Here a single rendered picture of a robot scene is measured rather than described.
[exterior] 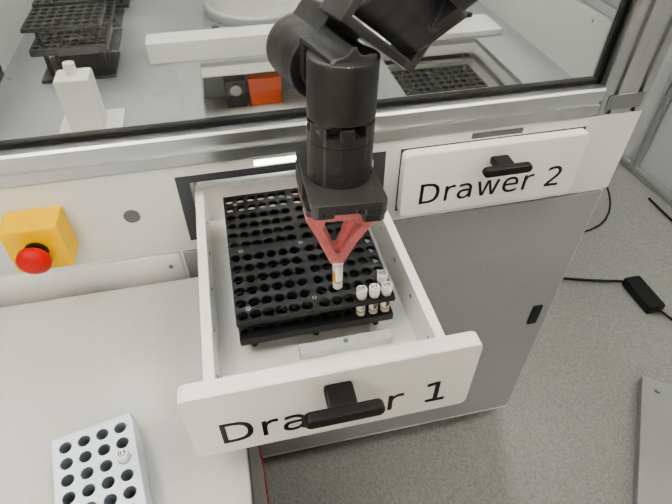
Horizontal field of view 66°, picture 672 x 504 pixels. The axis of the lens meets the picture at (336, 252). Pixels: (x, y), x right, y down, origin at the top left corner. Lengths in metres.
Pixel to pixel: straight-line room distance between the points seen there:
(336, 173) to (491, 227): 0.53
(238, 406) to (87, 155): 0.37
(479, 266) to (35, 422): 0.73
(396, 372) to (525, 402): 1.14
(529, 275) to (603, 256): 1.08
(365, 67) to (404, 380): 0.30
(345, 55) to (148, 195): 0.42
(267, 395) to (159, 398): 0.23
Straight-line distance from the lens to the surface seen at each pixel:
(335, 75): 0.40
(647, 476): 1.61
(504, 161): 0.80
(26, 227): 0.75
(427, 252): 0.91
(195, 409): 0.50
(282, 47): 0.47
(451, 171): 0.79
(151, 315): 0.79
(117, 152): 0.71
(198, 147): 0.70
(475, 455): 1.51
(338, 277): 0.54
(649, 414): 1.71
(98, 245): 0.81
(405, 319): 0.65
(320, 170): 0.44
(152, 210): 0.76
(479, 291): 1.05
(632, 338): 1.91
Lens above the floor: 1.34
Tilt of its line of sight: 44 degrees down
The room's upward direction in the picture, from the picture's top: straight up
